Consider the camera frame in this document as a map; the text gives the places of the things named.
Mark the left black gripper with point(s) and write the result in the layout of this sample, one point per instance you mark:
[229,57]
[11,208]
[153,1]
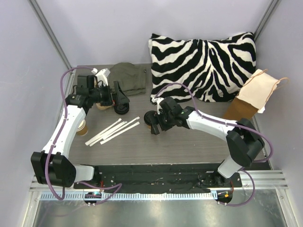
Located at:
[117,96]

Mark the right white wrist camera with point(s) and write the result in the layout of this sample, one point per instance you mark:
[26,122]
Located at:
[157,101]

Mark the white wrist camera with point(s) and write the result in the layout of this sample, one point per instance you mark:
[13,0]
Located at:
[157,101]
[102,76]

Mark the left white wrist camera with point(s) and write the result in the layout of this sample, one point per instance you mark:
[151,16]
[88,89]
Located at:
[102,76]

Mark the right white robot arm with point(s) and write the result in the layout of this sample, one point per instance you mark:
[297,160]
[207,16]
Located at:
[243,141]

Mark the stacked brown paper cups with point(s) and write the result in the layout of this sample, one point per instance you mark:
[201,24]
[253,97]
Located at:
[82,128]

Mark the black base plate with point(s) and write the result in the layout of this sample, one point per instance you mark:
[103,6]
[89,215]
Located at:
[163,178]

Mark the brown paper bag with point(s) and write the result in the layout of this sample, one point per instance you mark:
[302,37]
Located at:
[242,106]

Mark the zebra print pillow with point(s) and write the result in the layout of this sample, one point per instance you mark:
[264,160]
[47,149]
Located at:
[210,70]

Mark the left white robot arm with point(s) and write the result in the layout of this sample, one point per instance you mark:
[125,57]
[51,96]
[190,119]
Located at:
[51,165]

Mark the white paper straw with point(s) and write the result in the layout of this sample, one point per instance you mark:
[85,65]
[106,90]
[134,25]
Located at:
[119,133]
[120,128]
[99,134]
[109,131]

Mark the black plastic cup lid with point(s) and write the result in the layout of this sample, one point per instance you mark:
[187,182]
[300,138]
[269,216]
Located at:
[150,118]
[122,109]

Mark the cream cloth drawstring bag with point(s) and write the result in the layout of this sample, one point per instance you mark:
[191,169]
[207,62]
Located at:
[259,88]

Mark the brown cardboard cup carrier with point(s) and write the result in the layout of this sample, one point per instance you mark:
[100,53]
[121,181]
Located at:
[100,105]

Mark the olive green folded cloth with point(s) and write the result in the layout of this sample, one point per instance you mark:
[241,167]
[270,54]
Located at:
[131,78]

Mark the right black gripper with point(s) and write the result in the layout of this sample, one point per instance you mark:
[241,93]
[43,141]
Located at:
[156,123]

